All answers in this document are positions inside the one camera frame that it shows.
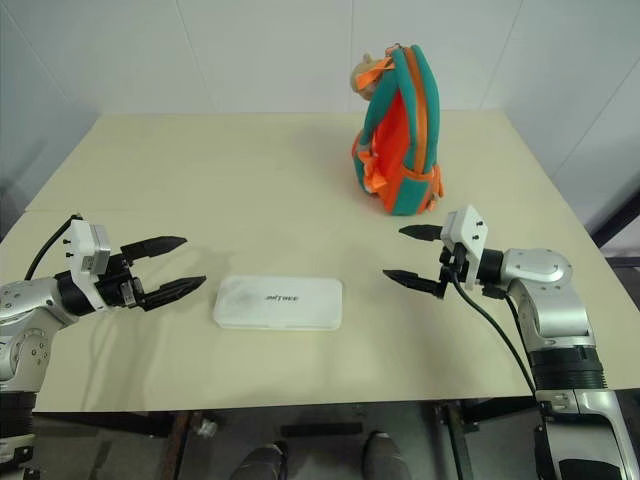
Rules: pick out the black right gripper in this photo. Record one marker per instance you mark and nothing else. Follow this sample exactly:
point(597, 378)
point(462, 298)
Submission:
point(452, 265)

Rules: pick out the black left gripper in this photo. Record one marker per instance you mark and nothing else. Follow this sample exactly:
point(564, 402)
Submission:
point(117, 290)

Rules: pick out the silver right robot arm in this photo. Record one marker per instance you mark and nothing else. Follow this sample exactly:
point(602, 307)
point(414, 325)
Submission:
point(550, 300)

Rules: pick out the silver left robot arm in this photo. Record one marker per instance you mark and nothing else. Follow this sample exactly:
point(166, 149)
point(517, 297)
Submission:
point(30, 300)

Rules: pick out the teal and orange backpack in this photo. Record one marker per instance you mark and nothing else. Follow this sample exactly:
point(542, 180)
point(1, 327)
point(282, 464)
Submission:
point(400, 150)

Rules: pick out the white plastic case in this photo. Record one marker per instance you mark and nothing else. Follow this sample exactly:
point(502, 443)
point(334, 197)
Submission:
point(277, 302)

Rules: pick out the small white crumpled scrap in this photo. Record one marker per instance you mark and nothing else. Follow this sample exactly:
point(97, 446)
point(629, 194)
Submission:
point(206, 428)

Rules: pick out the dark rounded shape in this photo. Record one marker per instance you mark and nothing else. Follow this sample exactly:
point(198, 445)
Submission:
point(260, 462)
point(382, 457)

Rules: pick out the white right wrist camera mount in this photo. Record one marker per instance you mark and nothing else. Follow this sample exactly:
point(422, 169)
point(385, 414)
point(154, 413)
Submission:
point(470, 235)

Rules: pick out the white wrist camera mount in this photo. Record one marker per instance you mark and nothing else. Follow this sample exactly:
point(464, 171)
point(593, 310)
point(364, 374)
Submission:
point(470, 235)
point(82, 250)

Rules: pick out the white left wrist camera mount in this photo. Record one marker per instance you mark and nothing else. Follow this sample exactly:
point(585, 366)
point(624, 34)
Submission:
point(82, 250)

